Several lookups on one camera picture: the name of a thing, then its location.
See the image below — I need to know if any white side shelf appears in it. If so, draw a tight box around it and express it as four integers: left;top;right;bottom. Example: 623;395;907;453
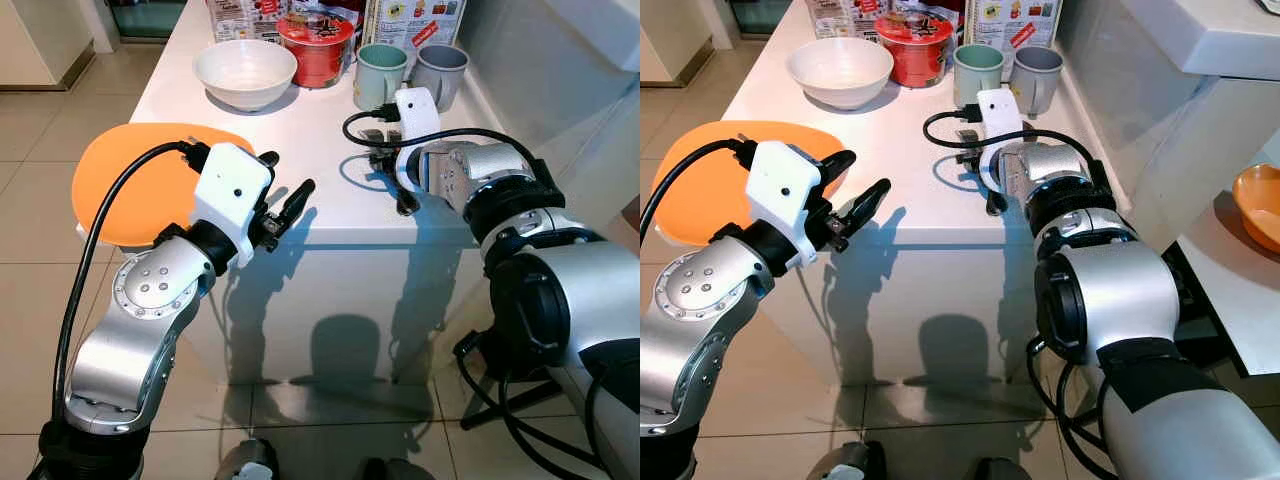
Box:
1172;190;1280;379

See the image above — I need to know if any black body cable bundle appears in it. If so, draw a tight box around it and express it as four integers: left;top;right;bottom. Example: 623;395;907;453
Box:
453;328;606;480
1024;334;1116;480

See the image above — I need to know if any green mug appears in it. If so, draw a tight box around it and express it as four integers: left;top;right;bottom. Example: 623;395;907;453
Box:
952;44;1006;109
353;44;410;112

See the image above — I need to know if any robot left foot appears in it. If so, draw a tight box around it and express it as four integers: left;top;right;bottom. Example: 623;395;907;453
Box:
213;438;282;480
805;440;887;480

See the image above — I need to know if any orange bowl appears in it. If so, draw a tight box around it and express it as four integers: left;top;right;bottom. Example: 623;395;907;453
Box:
1232;164;1280;254

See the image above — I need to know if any white table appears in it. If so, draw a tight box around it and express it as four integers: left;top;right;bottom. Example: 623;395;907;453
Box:
652;0;1131;389
78;0;549;387

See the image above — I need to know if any white counter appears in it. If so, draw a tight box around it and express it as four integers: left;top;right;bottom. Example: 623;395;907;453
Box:
1055;0;1280;256

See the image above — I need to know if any white ceramic bowl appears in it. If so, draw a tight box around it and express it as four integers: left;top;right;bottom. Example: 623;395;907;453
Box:
193;39;299;112
786;37;894;111

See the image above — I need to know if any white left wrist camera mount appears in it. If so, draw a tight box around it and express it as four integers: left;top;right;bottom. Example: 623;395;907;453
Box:
748;140;833;273
188;142;274;271

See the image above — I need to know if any printed snack packet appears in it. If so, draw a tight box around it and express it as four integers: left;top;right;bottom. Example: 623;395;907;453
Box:
205;0;292;44
805;0;886;41

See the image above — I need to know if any printed menu card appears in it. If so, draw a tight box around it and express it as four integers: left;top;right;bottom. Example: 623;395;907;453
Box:
362;0;468;57
965;0;1062;54

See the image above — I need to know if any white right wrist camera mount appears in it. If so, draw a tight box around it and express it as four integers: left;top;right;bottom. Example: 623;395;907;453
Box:
393;87;442;193
975;87;1024;191

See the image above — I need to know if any grey mug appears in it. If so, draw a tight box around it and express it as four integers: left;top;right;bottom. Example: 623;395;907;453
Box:
1009;45;1065;116
409;43;471;114

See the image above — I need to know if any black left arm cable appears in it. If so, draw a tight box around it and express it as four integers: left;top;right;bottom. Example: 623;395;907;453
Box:
640;138;769;241
50;140;211;426

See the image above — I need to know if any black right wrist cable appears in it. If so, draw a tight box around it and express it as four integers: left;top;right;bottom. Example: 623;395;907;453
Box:
342;104;547;193
922;102;1106;186

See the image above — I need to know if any red instant noodle cup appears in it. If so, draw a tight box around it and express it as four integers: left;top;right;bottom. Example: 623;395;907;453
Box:
277;12;357;90
875;12;954;89

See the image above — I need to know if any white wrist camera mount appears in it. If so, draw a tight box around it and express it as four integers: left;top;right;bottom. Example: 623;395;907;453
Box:
748;140;833;273
975;87;1024;191
393;87;442;193
188;142;274;271

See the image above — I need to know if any beige cabinet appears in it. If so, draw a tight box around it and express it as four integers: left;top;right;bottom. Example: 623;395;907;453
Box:
640;0;693;87
0;0;99;92

